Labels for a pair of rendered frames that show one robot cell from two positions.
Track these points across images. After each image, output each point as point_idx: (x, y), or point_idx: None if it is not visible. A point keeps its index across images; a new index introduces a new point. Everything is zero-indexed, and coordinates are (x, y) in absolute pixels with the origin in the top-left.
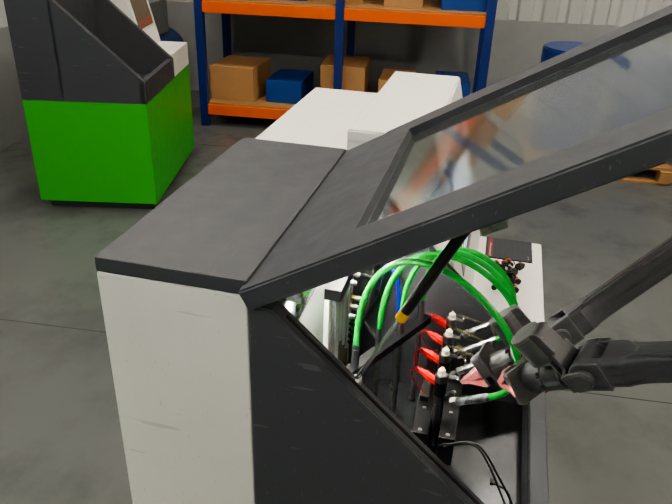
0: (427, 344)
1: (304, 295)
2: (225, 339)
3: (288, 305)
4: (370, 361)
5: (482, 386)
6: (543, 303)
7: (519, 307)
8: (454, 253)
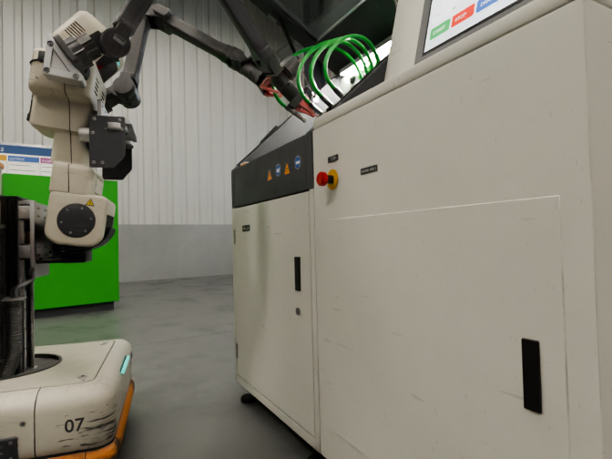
0: None
1: (341, 72)
2: None
3: (347, 78)
4: (309, 86)
5: (299, 111)
6: (376, 86)
7: (291, 56)
8: (283, 32)
